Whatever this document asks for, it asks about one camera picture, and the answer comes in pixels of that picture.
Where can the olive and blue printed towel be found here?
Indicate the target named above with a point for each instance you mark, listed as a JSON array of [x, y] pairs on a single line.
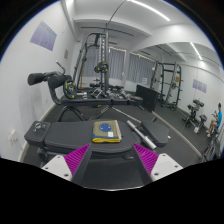
[[106, 130]]

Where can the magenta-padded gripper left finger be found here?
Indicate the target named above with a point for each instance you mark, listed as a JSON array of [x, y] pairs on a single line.
[[58, 165]]

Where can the group of dumbbells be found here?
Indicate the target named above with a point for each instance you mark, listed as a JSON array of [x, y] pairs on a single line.
[[115, 91]]

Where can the black roller-pad extension bench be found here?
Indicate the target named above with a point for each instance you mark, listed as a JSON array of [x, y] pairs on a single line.
[[96, 101]]

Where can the small purple wall poster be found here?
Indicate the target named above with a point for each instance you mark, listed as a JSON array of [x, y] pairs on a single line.
[[199, 86]]

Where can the white wall outlet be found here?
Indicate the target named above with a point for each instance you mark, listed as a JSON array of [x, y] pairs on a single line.
[[12, 136]]

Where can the black box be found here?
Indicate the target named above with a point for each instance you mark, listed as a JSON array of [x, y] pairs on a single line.
[[146, 98]]

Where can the white paper sign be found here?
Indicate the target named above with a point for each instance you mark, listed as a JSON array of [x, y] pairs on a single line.
[[144, 80]]

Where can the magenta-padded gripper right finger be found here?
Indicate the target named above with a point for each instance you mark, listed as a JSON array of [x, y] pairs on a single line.
[[165, 165]]

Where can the long ceiling light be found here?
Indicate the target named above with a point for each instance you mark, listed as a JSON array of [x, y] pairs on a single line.
[[196, 50], [150, 10]]

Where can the silver barbell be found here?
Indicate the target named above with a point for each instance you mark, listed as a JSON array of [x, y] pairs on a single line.
[[143, 135]]

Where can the black squat rack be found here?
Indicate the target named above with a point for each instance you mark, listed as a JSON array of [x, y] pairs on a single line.
[[175, 83]]

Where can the black padded workout bench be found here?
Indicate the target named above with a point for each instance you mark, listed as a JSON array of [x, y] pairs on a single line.
[[66, 136]]

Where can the black yellow exercise machine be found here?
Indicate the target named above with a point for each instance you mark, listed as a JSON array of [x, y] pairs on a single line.
[[193, 113]]

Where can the person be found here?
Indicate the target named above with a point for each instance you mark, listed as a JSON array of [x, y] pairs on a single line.
[[217, 118]]

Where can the small brown wall sign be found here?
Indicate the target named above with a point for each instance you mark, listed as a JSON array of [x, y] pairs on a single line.
[[66, 54]]

